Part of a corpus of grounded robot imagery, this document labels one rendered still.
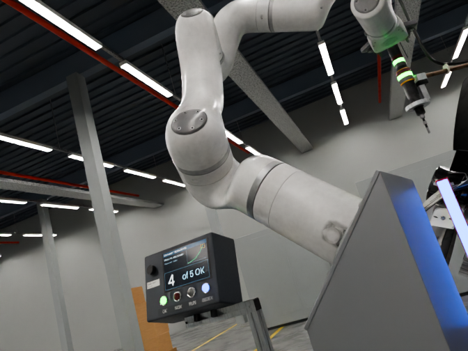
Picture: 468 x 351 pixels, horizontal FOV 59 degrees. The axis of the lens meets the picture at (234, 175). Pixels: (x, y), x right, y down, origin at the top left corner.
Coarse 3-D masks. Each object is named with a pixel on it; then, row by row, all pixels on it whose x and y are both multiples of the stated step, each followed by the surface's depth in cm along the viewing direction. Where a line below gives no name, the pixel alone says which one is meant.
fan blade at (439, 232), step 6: (432, 228) 124; (438, 228) 123; (444, 228) 120; (450, 228) 119; (438, 234) 122; (444, 234) 119; (450, 234) 118; (438, 240) 120; (444, 240) 118; (450, 240) 117; (444, 246) 117; (444, 252) 116
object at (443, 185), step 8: (440, 184) 87; (448, 184) 86; (448, 192) 86; (448, 200) 86; (448, 208) 86; (456, 208) 85; (456, 216) 85; (456, 224) 85; (464, 224) 84; (464, 232) 84; (464, 240) 84
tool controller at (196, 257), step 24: (192, 240) 115; (216, 240) 112; (168, 264) 117; (192, 264) 112; (216, 264) 108; (216, 288) 105; (240, 288) 113; (168, 312) 112; (192, 312) 110; (216, 312) 111
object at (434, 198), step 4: (460, 184) 94; (464, 184) 98; (456, 188) 94; (436, 192) 114; (432, 196) 110; (436, 196) 104; (440, 196) 100; (428, 200) 110; (432, 200) 103; (436, 200) 99; (440, 200) 96; (424, 204) 108; (428, 204) 101; (432, 204) 97; (424, 208) 101; (428, 208) 97
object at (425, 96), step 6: (414, 78) 126; (420, 78) 124; (426, 78) 124; (420, 84) 123; (420, 90) 124; (426, 90) 123; (420, 96) 124; (426, 96) 123; (414, 102) 121; (420, 102) 120; (426, 102) 121; (408, 108) 122
